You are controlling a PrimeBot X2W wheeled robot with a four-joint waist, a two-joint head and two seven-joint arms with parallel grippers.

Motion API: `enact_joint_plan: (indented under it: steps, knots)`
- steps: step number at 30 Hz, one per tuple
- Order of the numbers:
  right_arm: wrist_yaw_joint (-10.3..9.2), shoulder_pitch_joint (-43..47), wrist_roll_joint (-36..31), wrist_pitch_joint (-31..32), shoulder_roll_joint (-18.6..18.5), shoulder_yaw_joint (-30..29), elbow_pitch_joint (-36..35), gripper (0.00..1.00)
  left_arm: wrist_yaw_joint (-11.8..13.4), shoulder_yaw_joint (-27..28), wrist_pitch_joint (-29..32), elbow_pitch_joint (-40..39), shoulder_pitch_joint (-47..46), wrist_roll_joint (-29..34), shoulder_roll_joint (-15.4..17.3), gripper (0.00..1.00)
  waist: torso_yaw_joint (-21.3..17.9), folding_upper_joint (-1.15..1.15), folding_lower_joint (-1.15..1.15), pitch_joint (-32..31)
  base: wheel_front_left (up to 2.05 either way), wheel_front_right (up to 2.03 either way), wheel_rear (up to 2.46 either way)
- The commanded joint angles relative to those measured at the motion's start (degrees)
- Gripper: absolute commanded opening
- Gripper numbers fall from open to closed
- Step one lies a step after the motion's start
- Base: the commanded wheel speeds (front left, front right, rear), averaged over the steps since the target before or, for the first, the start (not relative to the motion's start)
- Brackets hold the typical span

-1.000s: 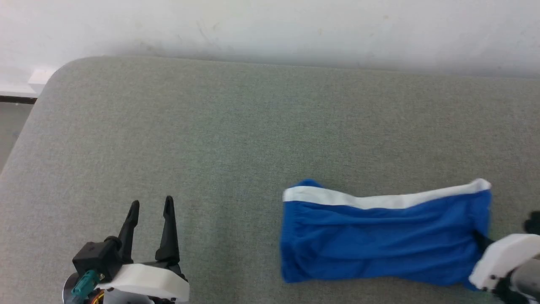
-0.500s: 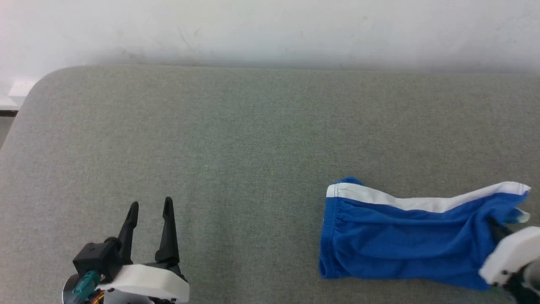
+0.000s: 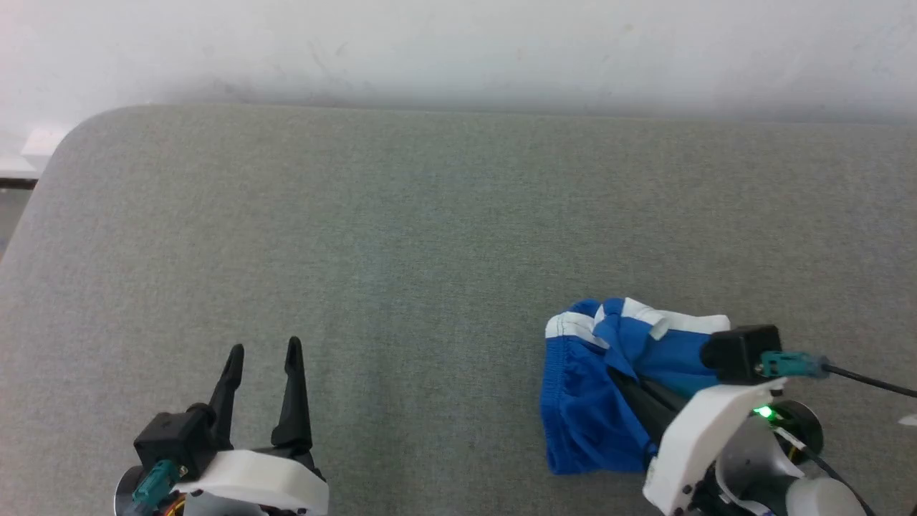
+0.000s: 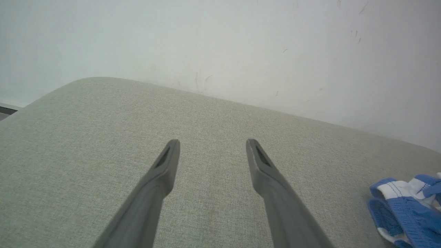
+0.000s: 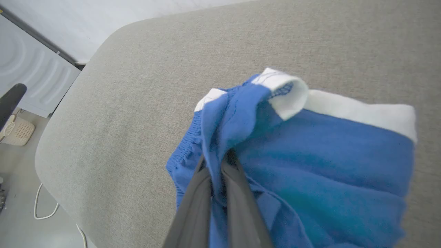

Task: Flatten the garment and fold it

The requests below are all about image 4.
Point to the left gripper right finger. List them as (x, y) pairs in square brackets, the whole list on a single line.
[(282, 203)]

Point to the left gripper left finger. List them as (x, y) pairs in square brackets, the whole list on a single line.
[(148, 199)]

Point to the blue garment with white trim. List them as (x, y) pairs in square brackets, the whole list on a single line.
[(410, 213)]

